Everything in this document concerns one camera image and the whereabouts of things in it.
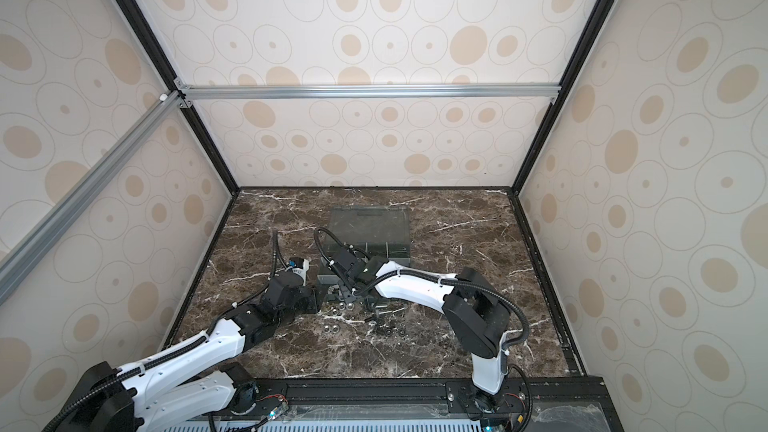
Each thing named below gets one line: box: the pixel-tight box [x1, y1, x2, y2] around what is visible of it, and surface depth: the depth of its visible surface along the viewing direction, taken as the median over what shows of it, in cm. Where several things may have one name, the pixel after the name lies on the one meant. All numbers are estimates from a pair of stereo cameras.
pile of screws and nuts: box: [322, 300, 408, 337], surface depth 89 cm
